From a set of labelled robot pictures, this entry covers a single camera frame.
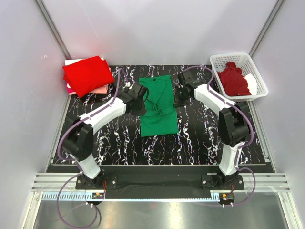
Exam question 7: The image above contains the green t shirt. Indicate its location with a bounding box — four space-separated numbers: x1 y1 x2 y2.
139 75 179 137

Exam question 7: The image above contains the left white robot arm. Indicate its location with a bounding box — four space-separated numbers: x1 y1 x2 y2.
58 83 149 189

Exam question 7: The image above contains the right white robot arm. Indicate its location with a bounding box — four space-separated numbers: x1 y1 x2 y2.
175 68 254 189

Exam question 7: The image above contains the folded pink t shirt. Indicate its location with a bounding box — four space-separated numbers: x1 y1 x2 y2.
91 85 108 94

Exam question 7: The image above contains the dark red t shirt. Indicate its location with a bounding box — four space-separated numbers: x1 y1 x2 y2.
218 62 251 97

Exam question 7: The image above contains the folded red t shirt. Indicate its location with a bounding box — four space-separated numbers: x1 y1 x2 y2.
62 62 115 98

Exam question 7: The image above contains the folded magenta t shirt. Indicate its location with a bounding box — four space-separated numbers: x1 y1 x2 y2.
66 87 75 95

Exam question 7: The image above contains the white plastic basket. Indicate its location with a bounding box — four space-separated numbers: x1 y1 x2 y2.
210 53 269 102

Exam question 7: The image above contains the white cloth in basket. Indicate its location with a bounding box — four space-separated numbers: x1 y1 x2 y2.
244 74 257 95

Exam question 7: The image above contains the folded white t shirt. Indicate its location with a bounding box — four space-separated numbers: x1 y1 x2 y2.
64 56 107 66

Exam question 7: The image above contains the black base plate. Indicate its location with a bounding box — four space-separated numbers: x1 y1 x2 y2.
76 165 244 191

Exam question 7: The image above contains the aluminium frame rail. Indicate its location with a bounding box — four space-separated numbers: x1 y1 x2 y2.
31 173 290 202

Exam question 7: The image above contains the right aluminium corner post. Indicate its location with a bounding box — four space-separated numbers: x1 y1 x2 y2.
249 0 286 57

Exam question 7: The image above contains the aluminium corner post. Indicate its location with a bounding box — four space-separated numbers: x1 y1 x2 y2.
249 0 286 57
33 0 72 60

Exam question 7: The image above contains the left aluminium corner post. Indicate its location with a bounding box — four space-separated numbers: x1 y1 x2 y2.
33 0 72 60

